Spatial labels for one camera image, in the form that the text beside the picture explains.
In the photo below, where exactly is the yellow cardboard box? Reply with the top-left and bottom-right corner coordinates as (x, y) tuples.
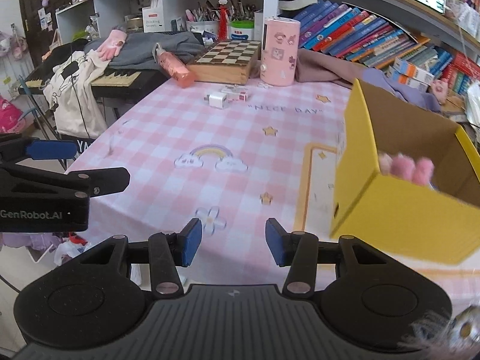
(330, 80), (479, 265)

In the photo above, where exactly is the pink glove on cloth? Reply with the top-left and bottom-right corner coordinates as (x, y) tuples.
(96, 29), (127, 61)

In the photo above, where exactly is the pink checkered tablecloth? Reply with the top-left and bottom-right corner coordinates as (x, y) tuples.
(72, 80), (479, 299)

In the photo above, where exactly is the white red small box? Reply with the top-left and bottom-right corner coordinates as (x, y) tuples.
(220, 85), (248, 102)

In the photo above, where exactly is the pink backpack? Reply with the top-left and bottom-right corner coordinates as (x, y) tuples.
(0, 97), (26, 133)

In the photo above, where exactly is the pink sticker cylinder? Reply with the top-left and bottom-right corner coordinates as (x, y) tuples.
(259, 17), (300, 87)

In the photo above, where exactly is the orange white medicine box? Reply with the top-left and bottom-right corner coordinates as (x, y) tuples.
(393, 58), (434, 85)

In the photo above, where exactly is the pink bottle lying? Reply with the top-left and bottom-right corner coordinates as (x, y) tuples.
(153, 43), (195, 89)

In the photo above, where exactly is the red tassel ornament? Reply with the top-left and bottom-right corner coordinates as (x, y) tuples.
(218, 0), (229, 41)

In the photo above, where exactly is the wooden chess board box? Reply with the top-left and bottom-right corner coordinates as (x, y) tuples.
(187, 40), (261, 85)

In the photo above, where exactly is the small white charger cube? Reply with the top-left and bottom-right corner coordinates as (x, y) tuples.
(204, 92), (227, 109)

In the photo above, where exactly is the black keyboard piano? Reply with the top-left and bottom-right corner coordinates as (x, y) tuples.
(25, 66), (168, 102)

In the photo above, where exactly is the green lid white jar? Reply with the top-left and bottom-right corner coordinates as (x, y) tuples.
(228, 20), (255, 41)

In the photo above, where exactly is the pink fuzzy glove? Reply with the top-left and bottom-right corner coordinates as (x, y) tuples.
(378, 153), (434, 189)

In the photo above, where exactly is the white shelf unit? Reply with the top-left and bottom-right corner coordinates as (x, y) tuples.
(54, 0), (283, 44)

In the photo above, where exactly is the pink pig figurine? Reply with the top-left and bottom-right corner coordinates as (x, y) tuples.
(430, 80), (448, 105)

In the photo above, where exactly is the mauve purple cloth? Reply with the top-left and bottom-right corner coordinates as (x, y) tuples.
(295, 49), (441, 113)

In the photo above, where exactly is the grey cloth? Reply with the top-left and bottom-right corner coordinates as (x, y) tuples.
(84, 32), (205, 70)

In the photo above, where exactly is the row of books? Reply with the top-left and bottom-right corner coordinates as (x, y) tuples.
(293, 0), (479, 96)

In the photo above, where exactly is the white tote bag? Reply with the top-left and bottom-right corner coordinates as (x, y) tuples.
(43, 50), (108, 139)

